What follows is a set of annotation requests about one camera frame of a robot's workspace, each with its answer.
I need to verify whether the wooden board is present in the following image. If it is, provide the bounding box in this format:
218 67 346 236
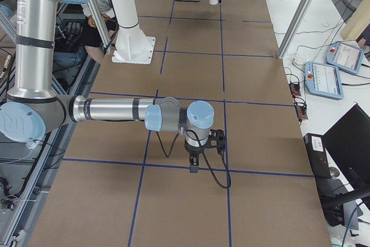
341 0 369 40

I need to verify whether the teach pendant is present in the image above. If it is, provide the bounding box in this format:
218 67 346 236
326 42 364 75
305 61 344 99

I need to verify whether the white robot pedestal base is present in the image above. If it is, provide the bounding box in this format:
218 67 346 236
112 0 156 65

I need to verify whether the seated person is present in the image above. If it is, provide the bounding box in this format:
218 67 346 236
82 0 118 64

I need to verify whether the far teach pendant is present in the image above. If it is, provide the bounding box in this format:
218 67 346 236
326 42 364 75

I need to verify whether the near teach pendant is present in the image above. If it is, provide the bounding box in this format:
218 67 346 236
305 61 344 99

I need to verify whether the black computer box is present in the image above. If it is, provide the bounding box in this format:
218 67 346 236
304 133 339 179

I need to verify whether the aluminium frame post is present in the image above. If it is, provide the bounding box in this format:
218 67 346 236
276 0 313 59

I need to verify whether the black monitor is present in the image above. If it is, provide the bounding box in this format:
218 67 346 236
323 104 369 189

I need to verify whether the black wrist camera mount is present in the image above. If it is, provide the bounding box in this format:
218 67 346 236
205 129 226 156

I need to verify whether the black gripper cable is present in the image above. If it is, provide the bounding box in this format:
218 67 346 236
156 130 232 189

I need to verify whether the black connector block right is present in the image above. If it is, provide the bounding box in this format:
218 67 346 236
295 105 308 123

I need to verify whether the black connector block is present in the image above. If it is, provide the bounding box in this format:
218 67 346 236
295 105 308 123
288 83 301 98

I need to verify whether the black connector block left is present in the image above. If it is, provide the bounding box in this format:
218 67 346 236
288 83 301 98

